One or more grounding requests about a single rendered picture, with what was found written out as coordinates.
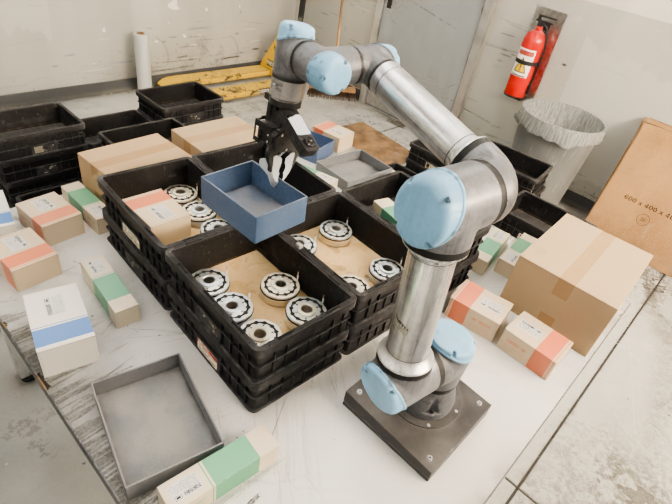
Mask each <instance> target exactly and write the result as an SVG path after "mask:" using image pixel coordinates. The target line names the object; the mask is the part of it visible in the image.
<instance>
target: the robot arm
mask: <svg viewBox="0 0 672 504"><path fill-rule="evenodd" d="M314 41H315V29H314V28H313V27H312V26H311V25H309V24H306V23H303V22H299V21H293V20H284V21H282V22H281V23H280V25H279V30H278V36H277V38H276V48H275V55H274V62H273V69H272V77H271V84H270V91H269V92H265V95H264V98H266V99H267V100H268V105H267V112H266V115H262V116H261V117H259V118H255V125H254V133H253V140H255V141H256V142H258V144H259V145H261V146H262V147H267V149H266V151H265V158H261V159H260V161H259V164H260V167H261V168H262V169H263V170H264V171H265V172H266V174H267V175H268V178H269V182H270V184H271V185H272V187H273V188H275V187H276V185H277V184H278V183H279V180H278V177H279V178H281V179H282V180H284V179H285V178H286V176H287V175H288V174H289V172H290V170H291V168H293V166H294V164H295V162H296V159H297V157H298V155H300V157H307V156H314V155H315V153H316V152H317V151H318V150H319V148H320V147H319V146H318V144H317V142H316V141H315V139H314V137H313V136H312V134H311V132H310V131H309V129H308V127H307V125H306V124H305V122H304V120H303V119H302V117H301V115H300V114H299V112H298V110H297V109H300V108H301V103H302V100H303V98H304V93H305V87H306V83H308V84H310V85H311V86H312V87H313V88H314V89H316V90H318V91H320V92H323V93H325V94H328V95H336V94H339V93H340V92H341V91H342V90H344V89H345V88H346V87H347V86H348V85H354V84H364V85H366V87H367V88H368V89H370V91H371V92H372V93H373V94H374V95H375V96H376V97H377V98H378V99H379V100H380V101H381V102H382V103H383V104H384V105H385V106H386V107H387V108H388V109H389V110H390V111H391V112H392V113H393V114H394V115H395V116H396V117H397V118H398V119H399V120H400V121H401V122H402V123H403V124H404V125H405V126H406V127H407V128H408V129H409V130H410V131H411V132H412V133H413V134H414V135H415V136H416V137H417V138H418V139H419V140H420V141H421V142H422V143H423V144H424V145H425V146H426V147H427V148H428V149H429V150H430V151H431V152H432V153H433V154H434V155H435V156H436V157H437V158H438V159H439V160H440V161H441V162H442V163H443V164H444V165H445V166H444V167H440V168H439V167H438V168H431V169H428V170H425V171H423V172H421V173H420V174H417V175H415V176H412V177H411V178H409V179H408V180H407V181H406V182H405V183H404V184H403V185H402V186H401V188H400V189H399V191H398V193H397V195H396V198H395V202H394V219H395V220H397V221H398V223H397V224H396V228H397V230H398V232H399V234H400V236H401V237H402V241H403V243H404V245H405V246H406V247H407V249H408V252H407V256H406V261H405V265H404V269H403V273H402V278H401V282H400V286H399V291H398V295H397V299H396V304H395V308H394V312H393V316H392V321H391V325H390V329H389V334H388V335H387V336H385V337H384V338H383V339H382V340H381V341H380V342H379V345H378V347H377V352H376V356H375V358H374V359H373V360H372V361H368V362H367V363H366V364H365V365H363V366H362V368H361V380H362V383H363V386H364V388H365V390H366V392H367V394H368V396H369V397H370V399H371V400H372V401H373V403H374V404H375V405H376V406H377V407H378V408H379V409H380V410H382V411H383V412H385V413H387V414H391V415H393V414H397V413H398V412H400V411H402V410H403V411H404V410H405V411H406V412H408V413H409V414H410V415H412V416H414V417H416V418H418V419H422V420H427V421H435V420H439V419H442V418H444V417H445V416H447V415H448V414H449V412H450V411H451V409H452V407H453V405H454V402H455V396H456V385H457V384H458V382H459V380H460V379H461V377H462V375H463V373H464V372H465V370H466V368H467V367H468V365H469V363H471V362H472V360H473V356H474V354H475V351H476V345H475V340H474V338H473V336H472V335H471V334H470V332H469V331H468V330H467V329H466V328H465V327H463V326H462V325H460V324H459V323H457V322H455V321H451V320H449V319H444V318H440V315H441V312H442V309H443V305H444V302H445V299H446V296H447V292H448V289H449V286H450V283H451V279H452V276H453V273H454V270H455V266H456V263H457V262H458V261H461V260H463V259H465V258H466V257H467V256H468V254H469V252H470V250H471V246H472V244H473V240H474V237H475V234H476V232H477V231H478V230H479V229H481V228H484V227H487V226H489V225H492V224H495V223H496V222H498V221H500V220H502V219H503V218H504V217H505V216H506V215H507V214H508V213H509V212H510V211H511V209H512V208H513V206H514V204H515V202H516V199H517V195H518V180H517V176H516V172H515V170H514V168H513V166H512V164H511V163H510V161H509V160H508V158H507V157H506V156H505V155H504V153H503V152H502V151H501V150H500V149H499V148H498V147H497V146H496V145H495V144H494V143H493V142H492V141H491V140H489V139H488V138H487V137H485V136H480V137H477V136H476V135H475V134H474V133H473V132H472V131H471V130H470V129H468V128H467V127H466V126H465V125H464V124H463V123H462V122H461V121H460V120H459V119H458V118H456V117H455V116H454V115H453V114H452V113H451V112H450V111H449V110H448V109H447V108H446V107H444V106H443V105H442V104H441V103H440V102H439V101H438V100H437V99H436V98H435V97H434V96H432V95H431V94H430V93H429V92H428V91H427V90H426V89H425V88H424V87H423V86H422V85H420V84H419V83H418V82H417V81H416V80H415V79H414V78H413V77H412V76H411V75H410V74H409V73H407V72H406V71H405V70H404V69H403V68H402V67H401V66H400V58H399V55H398V54H397V50H396V49H395V48H394V47H393V46H392V45H389V44H381V43H372V44H368V45H352V46H336V47H323V46H321V45H319V44H317V43H316V42H314ZM261 119H265V120H261ZM256 126H259V127H258V134H257V136H256V135H255V133H256ZM278 154H279V155H278Z"/></svg>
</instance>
